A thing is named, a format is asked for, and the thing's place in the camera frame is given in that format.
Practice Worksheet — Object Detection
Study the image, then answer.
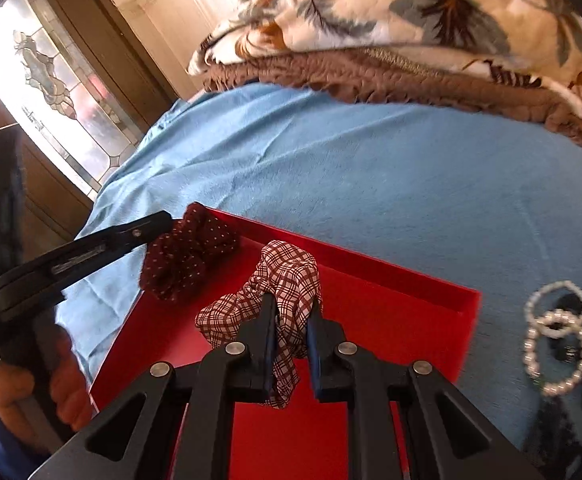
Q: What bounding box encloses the dark red dotted scrunchie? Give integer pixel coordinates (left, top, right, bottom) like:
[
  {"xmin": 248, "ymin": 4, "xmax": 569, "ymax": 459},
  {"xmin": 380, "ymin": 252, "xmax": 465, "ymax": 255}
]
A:
[{"xmin": 139, "ymin": 203, "xmax": 240, "ymax": 302}]

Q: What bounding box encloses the stained glass door panel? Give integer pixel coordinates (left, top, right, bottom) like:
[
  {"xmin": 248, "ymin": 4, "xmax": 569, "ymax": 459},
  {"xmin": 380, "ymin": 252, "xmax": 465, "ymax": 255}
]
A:
[{"xmin": 0, "ymin": 0, "xmax": 142, "ymax": 200}]

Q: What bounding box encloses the floral leaf print blanket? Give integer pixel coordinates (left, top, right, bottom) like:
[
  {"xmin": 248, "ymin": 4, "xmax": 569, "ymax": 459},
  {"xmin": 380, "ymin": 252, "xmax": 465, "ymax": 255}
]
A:
[{"xmin": 188, "ymin": 0, "xmax": 582, "ymax": 146}]

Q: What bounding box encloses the red white plaid scrunchie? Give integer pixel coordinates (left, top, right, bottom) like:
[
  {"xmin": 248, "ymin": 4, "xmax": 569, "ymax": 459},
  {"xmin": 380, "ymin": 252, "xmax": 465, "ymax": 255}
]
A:
[{"xmin": 194, "ymin": 240, "xmax": 322, "ymax": 408}]

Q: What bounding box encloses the light blue bed sheet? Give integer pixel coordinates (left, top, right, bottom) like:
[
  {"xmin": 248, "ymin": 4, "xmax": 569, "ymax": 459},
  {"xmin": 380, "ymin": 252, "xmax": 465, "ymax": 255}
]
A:
[{"xmin": 84, "ymin": 84, "xmax": 582, "ymax": 444}]

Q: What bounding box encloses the white pearl bracelet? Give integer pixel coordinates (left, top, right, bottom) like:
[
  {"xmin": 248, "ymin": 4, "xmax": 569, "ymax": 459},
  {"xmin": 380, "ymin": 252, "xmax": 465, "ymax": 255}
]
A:
[{"xmin": 523, "ymin": 279, "xmax": 582, "ymax": 339}]

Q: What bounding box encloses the person left hand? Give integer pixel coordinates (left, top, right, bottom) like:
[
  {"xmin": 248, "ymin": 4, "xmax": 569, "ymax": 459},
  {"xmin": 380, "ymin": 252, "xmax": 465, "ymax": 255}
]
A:
[{"xmin": 0, "ymin": 325, "xmax": 93, "ymax": 452}]

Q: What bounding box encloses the red jewelry box tray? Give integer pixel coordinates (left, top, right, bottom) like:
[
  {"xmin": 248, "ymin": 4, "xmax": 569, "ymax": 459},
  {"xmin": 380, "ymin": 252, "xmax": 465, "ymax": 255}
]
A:
[{"xmin": 91, "ymin": 211, "xmax": 480, "ymax": 479}]

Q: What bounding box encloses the black feather hair clip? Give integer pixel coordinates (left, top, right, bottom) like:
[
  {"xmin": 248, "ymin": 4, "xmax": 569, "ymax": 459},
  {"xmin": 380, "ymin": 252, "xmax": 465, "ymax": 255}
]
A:
[{"xmin": 522, "ymin": 396, "xmax": 582, "ymax": 474}]

